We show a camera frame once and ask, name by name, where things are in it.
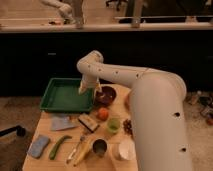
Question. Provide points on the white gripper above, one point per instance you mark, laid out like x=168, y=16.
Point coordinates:
x=89, y=81

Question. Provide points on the dark maroon bowl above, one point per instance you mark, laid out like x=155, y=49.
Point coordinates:
x=106, y=96

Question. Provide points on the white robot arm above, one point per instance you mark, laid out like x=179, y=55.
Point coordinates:
x=156, y=107

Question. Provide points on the green plastic tray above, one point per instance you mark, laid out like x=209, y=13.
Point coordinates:
x=61, y=96

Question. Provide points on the orange fruit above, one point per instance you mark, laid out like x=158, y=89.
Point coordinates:
x=103, y=114

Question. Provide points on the brown scrub brush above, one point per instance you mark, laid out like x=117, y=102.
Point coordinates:
x=88, y=122

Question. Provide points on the orange bowl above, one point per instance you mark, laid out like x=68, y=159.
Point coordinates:
x=127, y=102

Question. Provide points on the green plastic cup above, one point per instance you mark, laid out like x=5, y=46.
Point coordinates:
x=113, y=125

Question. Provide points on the grey folded cloth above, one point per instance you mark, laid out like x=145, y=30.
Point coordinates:
x=61, y=123

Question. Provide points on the metal fork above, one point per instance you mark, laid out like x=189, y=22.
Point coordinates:
x=73, y=152

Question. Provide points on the bunch of dark grapes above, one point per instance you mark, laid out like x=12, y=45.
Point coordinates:
x=127, y=126

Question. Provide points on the metal cup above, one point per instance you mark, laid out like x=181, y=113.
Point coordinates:
x=99, y=147

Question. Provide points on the white plastic cup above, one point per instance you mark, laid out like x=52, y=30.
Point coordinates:
x=125, y=150

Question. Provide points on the blue sponge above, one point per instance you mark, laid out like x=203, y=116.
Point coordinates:
x=38, y=145

